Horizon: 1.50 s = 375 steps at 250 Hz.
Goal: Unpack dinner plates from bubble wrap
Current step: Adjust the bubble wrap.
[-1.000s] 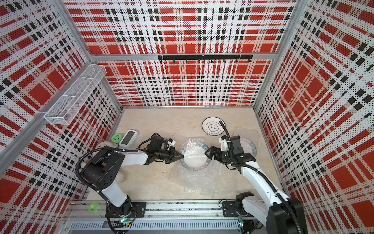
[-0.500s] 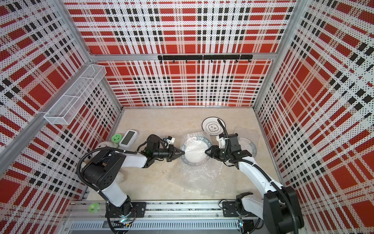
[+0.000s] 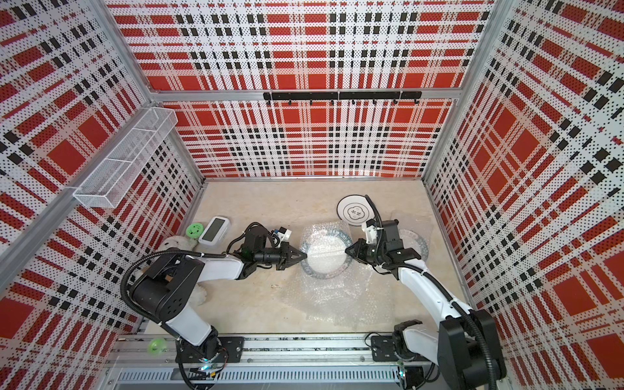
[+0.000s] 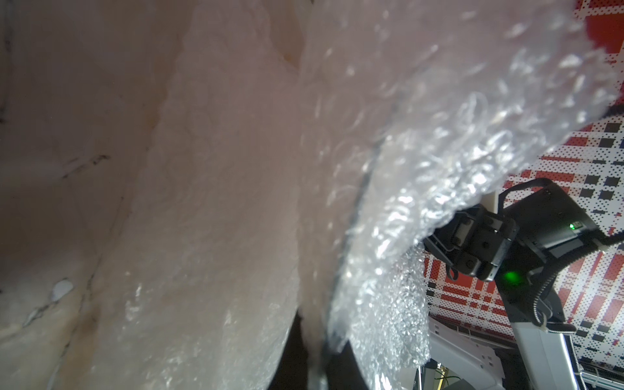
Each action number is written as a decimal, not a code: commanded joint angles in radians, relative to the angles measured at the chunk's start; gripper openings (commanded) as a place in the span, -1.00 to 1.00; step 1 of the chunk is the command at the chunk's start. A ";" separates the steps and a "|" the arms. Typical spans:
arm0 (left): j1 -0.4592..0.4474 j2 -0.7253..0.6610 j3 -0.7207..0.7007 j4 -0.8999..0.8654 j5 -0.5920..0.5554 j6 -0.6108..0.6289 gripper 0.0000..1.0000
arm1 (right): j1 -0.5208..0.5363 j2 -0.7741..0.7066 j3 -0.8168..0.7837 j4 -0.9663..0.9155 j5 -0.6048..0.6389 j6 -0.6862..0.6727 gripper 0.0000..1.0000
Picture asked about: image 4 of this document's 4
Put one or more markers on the grey rimmed plate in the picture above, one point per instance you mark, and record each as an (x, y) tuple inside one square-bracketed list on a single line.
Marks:
[(356, 173)]

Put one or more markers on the bubble wrap of plate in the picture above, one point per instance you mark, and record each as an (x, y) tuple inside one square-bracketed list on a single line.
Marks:
[(272, 191)]

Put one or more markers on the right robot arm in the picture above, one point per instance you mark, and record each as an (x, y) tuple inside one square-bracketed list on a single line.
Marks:
[(536, 233)]

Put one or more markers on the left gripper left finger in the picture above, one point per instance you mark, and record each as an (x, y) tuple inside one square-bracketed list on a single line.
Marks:
[(292, 370)]

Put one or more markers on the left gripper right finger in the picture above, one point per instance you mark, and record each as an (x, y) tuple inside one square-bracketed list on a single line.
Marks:
[(343, 371)]

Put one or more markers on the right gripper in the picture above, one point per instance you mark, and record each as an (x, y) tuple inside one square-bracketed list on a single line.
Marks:
[(474, 243)]

